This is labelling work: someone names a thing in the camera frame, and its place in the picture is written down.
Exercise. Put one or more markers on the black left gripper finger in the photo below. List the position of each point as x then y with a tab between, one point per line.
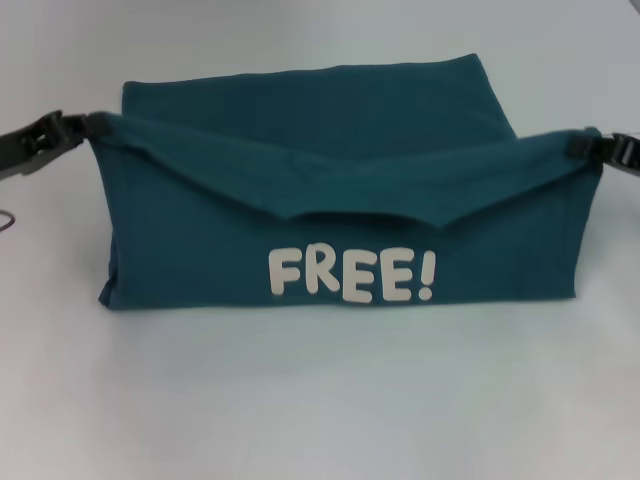
70	131

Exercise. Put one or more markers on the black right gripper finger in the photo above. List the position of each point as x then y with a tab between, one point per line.
590	149

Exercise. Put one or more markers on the blue teal shirt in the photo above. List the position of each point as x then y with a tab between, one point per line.
350	200

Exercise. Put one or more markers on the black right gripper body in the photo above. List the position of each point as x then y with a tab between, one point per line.
629	156

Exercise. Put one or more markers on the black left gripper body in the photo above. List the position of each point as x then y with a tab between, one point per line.
11	155

